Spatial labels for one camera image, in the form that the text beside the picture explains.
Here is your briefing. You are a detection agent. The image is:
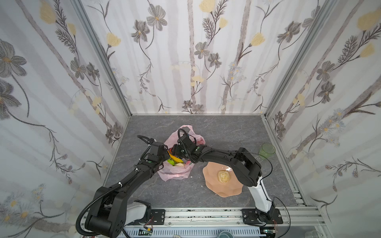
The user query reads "green fake custard apple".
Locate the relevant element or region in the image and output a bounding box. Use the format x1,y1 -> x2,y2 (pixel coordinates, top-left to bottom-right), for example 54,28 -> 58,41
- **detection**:
167,159 -> 177,166

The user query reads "pink plastic bag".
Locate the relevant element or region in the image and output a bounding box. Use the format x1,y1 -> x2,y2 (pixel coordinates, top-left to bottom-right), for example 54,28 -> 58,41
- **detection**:
158,132 -> 194,181

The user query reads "pink scalloped bowl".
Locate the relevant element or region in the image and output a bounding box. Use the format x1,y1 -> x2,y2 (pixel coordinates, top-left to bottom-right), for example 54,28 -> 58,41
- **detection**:
202,162 -> 243,198

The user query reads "beige fake potato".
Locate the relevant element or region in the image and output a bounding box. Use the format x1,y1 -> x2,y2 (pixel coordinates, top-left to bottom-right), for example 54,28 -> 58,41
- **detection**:
217,171 -> 230,183

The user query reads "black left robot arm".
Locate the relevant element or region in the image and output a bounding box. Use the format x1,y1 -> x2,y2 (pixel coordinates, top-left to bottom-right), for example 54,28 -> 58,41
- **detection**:
75,136 -> 169,238

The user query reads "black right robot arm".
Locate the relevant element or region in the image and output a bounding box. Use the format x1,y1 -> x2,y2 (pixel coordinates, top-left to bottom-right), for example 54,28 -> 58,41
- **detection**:
173,129 -> 284,227

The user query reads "yellow fake banana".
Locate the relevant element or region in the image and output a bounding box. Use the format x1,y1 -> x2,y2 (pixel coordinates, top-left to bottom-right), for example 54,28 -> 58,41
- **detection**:
168,150 -> 184,163

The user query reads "green translucent cup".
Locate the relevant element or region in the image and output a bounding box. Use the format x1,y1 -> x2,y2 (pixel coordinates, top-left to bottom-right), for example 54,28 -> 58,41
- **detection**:
259,143 -> 276,159

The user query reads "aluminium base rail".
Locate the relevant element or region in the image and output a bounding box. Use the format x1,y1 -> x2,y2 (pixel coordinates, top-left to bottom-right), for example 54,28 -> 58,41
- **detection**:
78,190 -> 332,238

